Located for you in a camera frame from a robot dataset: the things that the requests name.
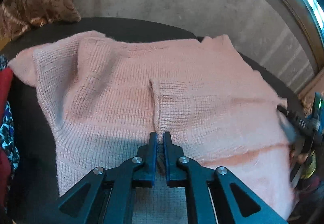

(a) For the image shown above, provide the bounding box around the pink knitted sweater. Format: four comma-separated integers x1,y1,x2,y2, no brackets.
9,31,293,219

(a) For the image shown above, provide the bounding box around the pile of colourful clothes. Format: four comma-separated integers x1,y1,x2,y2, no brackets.
1,55,20,209

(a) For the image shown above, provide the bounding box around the right brown patterned curtain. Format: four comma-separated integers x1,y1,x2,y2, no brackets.
298,69,324,116

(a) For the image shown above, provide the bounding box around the brown patterned curtain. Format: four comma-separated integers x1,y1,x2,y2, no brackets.
298,69,324,116
1,0,81,40

